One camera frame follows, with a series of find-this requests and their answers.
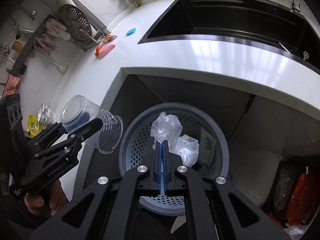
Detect black kitchen sink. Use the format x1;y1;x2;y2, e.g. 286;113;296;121
140;0;319;73

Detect pink silicone bowl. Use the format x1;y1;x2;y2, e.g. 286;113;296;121
97;43;115;59

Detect person's left hand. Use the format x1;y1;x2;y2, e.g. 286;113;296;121
24;180;69;217

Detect steel lid rack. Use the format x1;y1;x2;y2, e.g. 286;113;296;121
71;29;105;51

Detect clear plastic bag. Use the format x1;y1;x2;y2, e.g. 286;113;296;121
150;112;200;167

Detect white bottle brush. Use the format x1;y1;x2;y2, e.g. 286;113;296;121
35;50;67;74

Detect mauve hanging cloth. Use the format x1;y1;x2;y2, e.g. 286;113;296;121
34;34;57;55

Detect stacked patterned ceramic bowls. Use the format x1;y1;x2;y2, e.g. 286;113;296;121
37;103;54;125

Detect grey perforated trash basket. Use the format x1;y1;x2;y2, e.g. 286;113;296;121
118;102;230;216

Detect perforated steel steamer tray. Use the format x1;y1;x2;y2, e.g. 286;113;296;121
57;4;92;36

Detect beige hanging cloth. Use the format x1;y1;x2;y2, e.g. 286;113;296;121
45;18;71;41

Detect red patterned snack wrapper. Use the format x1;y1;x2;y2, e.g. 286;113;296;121
99;34;117;43

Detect blue silicone brush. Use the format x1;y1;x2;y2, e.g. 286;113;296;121
126;28;136;36

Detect pink sponge cloth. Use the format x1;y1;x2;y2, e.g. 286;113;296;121
2;74;21;98

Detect clear plastic cup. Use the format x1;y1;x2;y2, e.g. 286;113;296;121
60;95;123;154

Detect small chrome water tap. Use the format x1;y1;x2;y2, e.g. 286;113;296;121
290;0;301;14

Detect yellow green detergent pouch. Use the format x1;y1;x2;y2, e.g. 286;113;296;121
27;115;46;137

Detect orange peel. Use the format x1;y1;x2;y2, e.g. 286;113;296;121
94;45;103;57

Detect dark wall utensil rail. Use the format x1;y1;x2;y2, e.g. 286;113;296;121
10;14;55;76

